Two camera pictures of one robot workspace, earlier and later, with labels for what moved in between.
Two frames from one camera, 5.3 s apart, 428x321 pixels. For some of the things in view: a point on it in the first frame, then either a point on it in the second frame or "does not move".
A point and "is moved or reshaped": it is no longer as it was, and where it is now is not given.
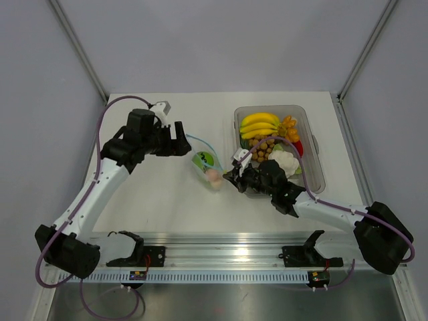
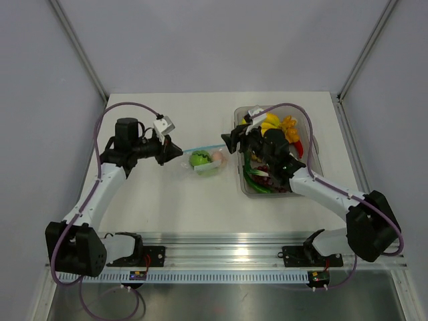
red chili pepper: x=299 y=147 does not move
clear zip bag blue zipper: x=205 y=160 is moved or reshaped
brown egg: x=212 y=174 to x=217 y=156
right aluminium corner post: x=366 y=52 does not move
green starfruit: x=197 y=160 to x=208 y=172
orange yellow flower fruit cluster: x=287 y=128 does not move
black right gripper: x=235 y=176 to x=245 y=135
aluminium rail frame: x=221 y=250 does not move
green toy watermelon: x=206 y=157 is moved or reshaped
